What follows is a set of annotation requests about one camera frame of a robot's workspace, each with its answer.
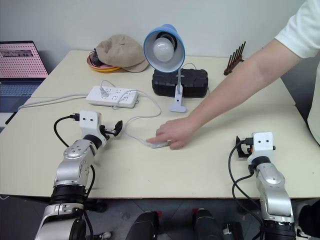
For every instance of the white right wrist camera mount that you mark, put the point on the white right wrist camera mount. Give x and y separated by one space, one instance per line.
262 145

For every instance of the person's white t-shirt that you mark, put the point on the person's white t-shirt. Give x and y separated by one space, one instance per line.
300 27

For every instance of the orange yellow plate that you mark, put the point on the orange yellow plate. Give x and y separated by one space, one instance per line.
102 68

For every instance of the dark rounded shape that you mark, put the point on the dark rounded shape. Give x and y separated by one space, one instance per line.
206 225
146 226

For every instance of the black and white shoe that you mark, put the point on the black and white shoe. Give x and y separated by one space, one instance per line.
308 220

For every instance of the dark object under cap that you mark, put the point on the dark object under cap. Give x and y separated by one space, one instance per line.
95 58

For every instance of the person's bare forearm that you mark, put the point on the person's bare forearm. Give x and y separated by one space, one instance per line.
240 82

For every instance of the white power strip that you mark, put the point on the white power strip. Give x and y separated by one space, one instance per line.
112 97

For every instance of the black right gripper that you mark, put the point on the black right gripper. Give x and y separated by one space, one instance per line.
247 148

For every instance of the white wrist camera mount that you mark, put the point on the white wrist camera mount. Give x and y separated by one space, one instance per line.
262 145
89 123

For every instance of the blue desk lamp white clamp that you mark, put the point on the blue desk lamp white clamp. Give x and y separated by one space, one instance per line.
172 65

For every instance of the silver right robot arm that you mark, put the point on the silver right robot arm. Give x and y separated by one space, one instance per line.
273 190

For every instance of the white light bulb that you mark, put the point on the white light bulb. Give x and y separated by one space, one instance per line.
163 49

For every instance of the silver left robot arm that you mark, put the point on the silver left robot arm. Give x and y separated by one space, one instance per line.
72 170

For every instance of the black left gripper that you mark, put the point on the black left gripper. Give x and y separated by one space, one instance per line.
107 130

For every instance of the laptop with pink screen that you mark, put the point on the laptop with pink screen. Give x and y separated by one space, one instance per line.
17 65

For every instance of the person's bare hand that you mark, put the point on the person's bare hand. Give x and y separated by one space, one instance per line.
176 130

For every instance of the black caster wheel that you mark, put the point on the black caster wheel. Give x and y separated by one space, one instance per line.
98 205

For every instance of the brown wooden peg rack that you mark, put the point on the brown wooden peg rack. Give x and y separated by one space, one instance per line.
233 61

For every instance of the black ribbed box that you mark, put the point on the black ribbed box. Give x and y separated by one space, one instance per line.
192 82

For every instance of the beige cap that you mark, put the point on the beige cap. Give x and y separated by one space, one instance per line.
122 52

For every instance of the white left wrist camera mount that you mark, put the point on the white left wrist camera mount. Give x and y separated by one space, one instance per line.
89 123

